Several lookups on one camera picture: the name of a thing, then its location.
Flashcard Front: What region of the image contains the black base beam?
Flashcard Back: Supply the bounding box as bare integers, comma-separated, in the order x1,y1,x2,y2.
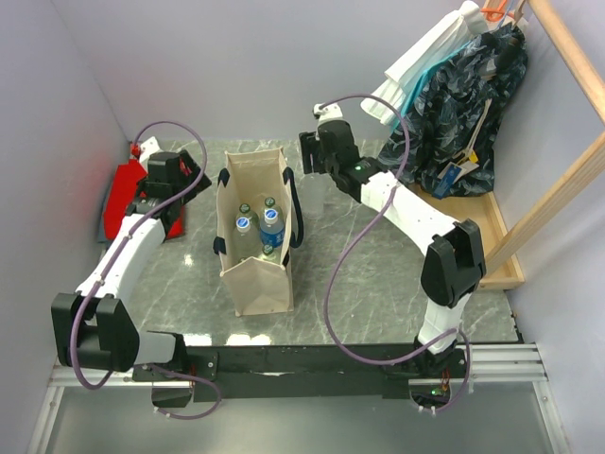
179,342,469,404

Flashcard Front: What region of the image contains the teal garment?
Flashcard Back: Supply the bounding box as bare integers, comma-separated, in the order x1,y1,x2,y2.
385,38,471,115

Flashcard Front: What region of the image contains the wooden tray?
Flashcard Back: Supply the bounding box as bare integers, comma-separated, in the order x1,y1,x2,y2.
408,182,526,292

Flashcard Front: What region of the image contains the green cap glass bottle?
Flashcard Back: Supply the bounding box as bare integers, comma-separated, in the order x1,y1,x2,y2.
238,203,259,225

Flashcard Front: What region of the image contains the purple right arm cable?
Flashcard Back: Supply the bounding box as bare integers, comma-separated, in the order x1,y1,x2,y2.
316,94,473,417

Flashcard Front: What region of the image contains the beige canvas tote bag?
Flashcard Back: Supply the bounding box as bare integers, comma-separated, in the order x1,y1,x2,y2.
213,148,304,316

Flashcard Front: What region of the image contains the red folded cloth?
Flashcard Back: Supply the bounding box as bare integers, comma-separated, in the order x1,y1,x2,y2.
99,158,178,242

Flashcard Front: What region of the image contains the blue label water bottle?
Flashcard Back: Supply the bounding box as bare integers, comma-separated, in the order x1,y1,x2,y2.
260,208,285,249

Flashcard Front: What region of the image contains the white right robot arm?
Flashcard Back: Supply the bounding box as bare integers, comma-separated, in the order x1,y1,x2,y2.
299,119,486,376

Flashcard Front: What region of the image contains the wooden rack frame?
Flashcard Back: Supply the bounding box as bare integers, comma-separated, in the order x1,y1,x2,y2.
487,1,604,279

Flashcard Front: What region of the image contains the orange clothes hanger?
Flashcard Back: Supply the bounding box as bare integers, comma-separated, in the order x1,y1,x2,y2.
481,0,509,23

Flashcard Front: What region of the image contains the white pleated garment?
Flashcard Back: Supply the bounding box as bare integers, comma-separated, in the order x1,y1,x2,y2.
372,1,488,109

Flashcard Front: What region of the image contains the dark patterned shirt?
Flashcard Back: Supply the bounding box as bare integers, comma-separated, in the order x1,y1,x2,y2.
378,24,528,198

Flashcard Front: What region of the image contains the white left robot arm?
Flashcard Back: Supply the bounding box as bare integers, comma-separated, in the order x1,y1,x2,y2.
51,150,212,380

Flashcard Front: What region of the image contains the blue hang tag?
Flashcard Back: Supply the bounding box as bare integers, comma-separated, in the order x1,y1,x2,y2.
433,162,462,200

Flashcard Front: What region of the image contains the green cap bottle front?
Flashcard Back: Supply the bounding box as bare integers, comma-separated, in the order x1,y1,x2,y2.
259,244,281,265

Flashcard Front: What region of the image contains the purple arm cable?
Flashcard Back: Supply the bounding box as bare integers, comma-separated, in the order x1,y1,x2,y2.
316,94,473,417
69,121,223,421

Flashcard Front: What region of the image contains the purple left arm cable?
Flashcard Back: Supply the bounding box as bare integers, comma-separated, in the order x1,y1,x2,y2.
69,121,223,421

